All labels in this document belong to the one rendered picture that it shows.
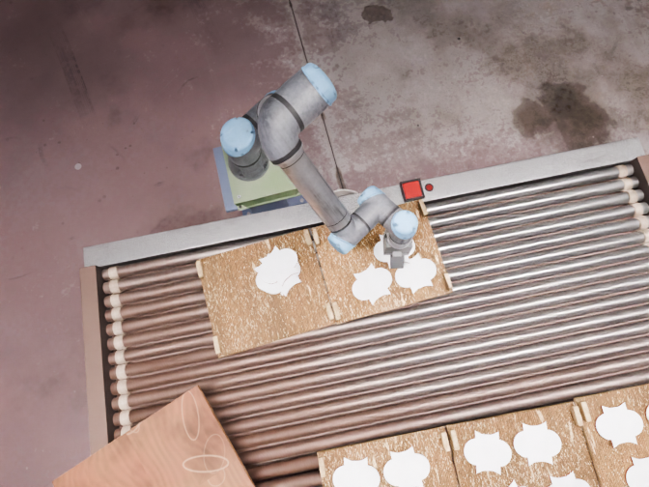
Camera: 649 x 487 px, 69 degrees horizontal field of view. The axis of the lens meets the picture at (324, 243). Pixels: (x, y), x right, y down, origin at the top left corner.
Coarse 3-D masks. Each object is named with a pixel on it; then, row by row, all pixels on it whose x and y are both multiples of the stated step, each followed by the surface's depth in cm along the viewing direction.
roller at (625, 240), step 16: (608, 240) 165; (624, 240) 164; (640, 240) 165; (528, 256) 164; (544, 256) 164; (560, 256) 164; (448, 272) 164; (464, 272) 164; (480, 272) 164; (208, 320) 163; (128, 336) 163; (144, 336) 162; (160, 336) 162; (176, 336) 163
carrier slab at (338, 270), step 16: (416, 208) 169; (320, 240) 167; (368, 240) 166; (416, 240) 166; (432, 240) 165; (320, 256) 165; (336, 256) 165; (352, 256) 165; (368, 256) 165; (432, 256) 164; (336, 272) 164; (352, 272) 163; (336, 288) 162; (352, 288) 162; (400, 288) 161; (432, 288) 161; (352, 304) 161; (368, 304) 160; (384, 304) 160; (400, 304) 160; (336, 320) 160; (352, 320) 160
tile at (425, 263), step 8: (416, 256) 163; (408, 264) 163; (416, 264) 163; (424, 264) 162; (432, 264) 162; (400, 272) 162; (408, 272) 162; (416, 272) 162; (424, 272) 162; (432, 272) 162; (400, 280) 161; (408, 280) 161; (416, 280) 161; (424, 280) 161; (416, 288) 160
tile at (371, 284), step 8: (360, 272) 163; (368, 272) 162; (376, 272) 162; (384, 272) 162; (360, 280) 162; (368, 280) 162; (376, 280) 162; (384, 280) 162; (360, 288) 161; (368, 288) 161; (376, 288) 161; (384, 288) 161; (360, 296) 160; (368, 296) 160; (376, 296) 160
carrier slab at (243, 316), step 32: (224, 256) 167; (256, 256) 166; (224, 288) 164; (256, 288) 163; (320, 288) 163; (224, 320) 161; (256, 320) 161; (288, 320) 160; (320, 320) 160; (224, 352) 158
